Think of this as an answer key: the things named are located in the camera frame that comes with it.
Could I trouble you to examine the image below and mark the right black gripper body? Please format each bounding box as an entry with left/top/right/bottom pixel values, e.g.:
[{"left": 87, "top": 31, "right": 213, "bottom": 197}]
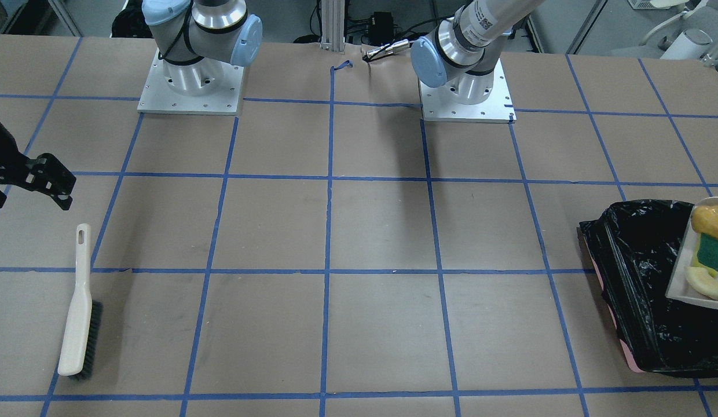
[{"left": 0, "top": 122, "right": 28, "bottom": 209}]

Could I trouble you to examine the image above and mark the cream hand brush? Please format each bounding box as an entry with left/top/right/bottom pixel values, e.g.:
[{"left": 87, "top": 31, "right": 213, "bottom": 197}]
[{"left": 57, "top": 224, "right": 103, "bottom": 381}]

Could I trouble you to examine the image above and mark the cream plastic dustpan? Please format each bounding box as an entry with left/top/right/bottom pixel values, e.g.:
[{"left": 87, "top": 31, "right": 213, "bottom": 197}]
[{"left": 665, "top": 197, "right": 718, "bottom": 310}]

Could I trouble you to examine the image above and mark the pale melon slice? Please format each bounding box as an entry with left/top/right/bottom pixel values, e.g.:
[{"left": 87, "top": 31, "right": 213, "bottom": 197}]
[{"left": 686, "top": 266, "right": 718, "bottom": 301}]

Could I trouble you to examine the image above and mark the yellow potato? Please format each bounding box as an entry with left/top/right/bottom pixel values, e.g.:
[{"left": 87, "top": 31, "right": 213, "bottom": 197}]
[{"left": 691, "top": 205, "right": 718, "bottom": 240}]

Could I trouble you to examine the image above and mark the green yellow sponge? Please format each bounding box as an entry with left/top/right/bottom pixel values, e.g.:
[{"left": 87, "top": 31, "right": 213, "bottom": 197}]
[{"left": 695, "top": 234, "right": 718, "bottom": 274}]

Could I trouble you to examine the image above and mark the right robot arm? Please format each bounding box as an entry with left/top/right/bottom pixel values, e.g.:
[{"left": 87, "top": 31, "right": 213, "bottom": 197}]
[{"left": 0, "top": 1, "right": 263, "bottom": 210}]

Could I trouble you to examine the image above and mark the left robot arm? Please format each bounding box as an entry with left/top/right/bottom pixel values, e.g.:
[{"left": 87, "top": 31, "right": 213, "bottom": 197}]
[{"left": 411, "top": 1, "right": 542, "bottom": 105}]

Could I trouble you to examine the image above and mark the black lined trash bin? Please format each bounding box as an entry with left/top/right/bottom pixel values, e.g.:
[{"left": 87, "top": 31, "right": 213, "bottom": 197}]
[{"left": 579, "top": 200, "right": 718, "bottom": 378}]

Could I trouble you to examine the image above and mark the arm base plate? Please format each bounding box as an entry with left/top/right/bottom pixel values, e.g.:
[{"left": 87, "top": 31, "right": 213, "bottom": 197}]
[
  {"left": 137, "top": 50, "right": 247, "bottom": 116},
  {"left": 418, "top": 59, "right": 517, "bottom": 123}
]

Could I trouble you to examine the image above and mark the aluminium frame post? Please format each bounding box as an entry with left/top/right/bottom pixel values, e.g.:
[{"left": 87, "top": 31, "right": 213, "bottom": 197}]
[{"left": 319, "top": 0, "right": 346, "bottom": 54}]

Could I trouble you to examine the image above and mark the metal cable connector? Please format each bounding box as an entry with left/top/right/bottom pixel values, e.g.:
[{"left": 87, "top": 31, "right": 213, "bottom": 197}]
[{"left": 362, "top": 39, "right": 412, "bottom": 63}]

